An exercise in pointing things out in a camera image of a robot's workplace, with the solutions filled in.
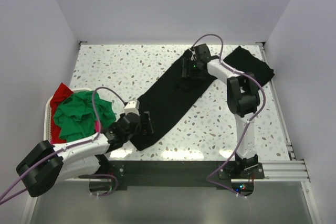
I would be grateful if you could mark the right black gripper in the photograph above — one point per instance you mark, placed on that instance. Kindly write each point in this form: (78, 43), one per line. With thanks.
(187, 63)

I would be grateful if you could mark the folded black t shirt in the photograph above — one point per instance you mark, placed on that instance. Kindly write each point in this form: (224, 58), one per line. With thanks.
(242, 60)

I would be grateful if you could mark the black t shirt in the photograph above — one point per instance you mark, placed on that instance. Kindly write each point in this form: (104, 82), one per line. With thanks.
(167, 101)
(242, 60)

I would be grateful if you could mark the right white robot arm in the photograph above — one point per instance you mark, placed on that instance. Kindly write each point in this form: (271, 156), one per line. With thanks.
(243, 100)

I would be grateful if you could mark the green t shirt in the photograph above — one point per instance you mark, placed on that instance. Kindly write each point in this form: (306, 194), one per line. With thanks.
(77, 115)

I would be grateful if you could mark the white laundry basket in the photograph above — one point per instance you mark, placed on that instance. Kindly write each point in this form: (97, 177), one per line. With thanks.
(47, 117)

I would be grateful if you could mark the pink t shirt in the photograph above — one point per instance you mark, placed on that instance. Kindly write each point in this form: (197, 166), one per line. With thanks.
(97, 127)

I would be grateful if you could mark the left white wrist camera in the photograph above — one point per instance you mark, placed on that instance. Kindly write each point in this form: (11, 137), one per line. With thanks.
(132, 107)

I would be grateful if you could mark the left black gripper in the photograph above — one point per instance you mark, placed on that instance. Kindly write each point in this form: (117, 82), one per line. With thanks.
(147, 127)

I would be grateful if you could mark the aluminium frame rail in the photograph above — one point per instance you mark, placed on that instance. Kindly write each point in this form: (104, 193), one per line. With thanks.
(285, 171)

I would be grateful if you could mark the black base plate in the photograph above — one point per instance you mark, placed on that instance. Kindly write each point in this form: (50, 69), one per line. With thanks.
(123, 174)

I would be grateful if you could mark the red t shirt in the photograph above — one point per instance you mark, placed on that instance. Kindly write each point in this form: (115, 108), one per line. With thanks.
(61, 94)

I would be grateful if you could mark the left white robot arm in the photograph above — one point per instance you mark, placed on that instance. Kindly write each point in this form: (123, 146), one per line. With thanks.
(48, 164)

